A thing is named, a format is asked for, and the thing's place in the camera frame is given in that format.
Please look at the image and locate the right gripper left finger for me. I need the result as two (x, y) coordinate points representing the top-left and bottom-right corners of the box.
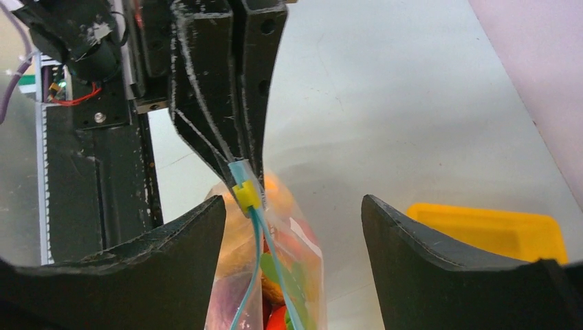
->
(1, 196), (226, 329)

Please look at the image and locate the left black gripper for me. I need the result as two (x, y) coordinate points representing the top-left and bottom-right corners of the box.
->
(13, 1), (288, 182)

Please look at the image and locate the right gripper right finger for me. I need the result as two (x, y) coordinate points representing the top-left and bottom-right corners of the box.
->
(361, 195), (582, 329)

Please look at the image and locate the clear zip top bag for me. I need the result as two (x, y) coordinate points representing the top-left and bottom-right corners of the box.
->
(205, 160), (327, 329)

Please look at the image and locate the yellow plastic tray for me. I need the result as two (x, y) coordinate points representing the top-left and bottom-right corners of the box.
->
(406, 203), (569, 265)

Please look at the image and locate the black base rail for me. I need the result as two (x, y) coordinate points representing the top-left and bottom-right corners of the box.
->
(34, 54), (162, 265)

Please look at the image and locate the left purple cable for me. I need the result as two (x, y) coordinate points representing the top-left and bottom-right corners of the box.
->
(0, 0), (37, 126)

